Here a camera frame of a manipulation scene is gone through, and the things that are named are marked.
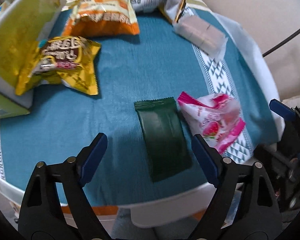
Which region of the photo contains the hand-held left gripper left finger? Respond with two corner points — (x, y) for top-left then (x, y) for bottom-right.
(18, 132), (108, 240)

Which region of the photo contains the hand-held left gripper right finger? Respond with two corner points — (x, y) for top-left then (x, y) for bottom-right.
(190, 134), (283, 240)

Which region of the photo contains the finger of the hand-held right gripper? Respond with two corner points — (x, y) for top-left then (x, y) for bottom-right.
(269, 99), (296, 121)

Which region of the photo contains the dark green snack packet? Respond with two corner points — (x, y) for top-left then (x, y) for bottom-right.
(134, 97), (192, 183)

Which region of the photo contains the green cardboard box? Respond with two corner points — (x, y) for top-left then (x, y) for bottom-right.
(0, 0), (67, 118)

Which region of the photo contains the pink strawberry snack packet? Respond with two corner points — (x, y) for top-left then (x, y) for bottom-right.
(177, 92), (247, 154)

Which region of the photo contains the black stand rod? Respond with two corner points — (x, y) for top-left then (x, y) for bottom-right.
(262, 21), (300, 57)

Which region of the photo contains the white round table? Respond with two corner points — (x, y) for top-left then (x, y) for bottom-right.
(0, 172), (216, 228)

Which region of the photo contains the yellow snack packet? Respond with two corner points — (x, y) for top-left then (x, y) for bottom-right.
(15, 36), (102, 96)

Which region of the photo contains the clear wafer packet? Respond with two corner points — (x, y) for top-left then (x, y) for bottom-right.
(172, 15), (229, 61)

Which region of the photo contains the orange snack packet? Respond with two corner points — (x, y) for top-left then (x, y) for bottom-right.
(62, 0), (140, 37)

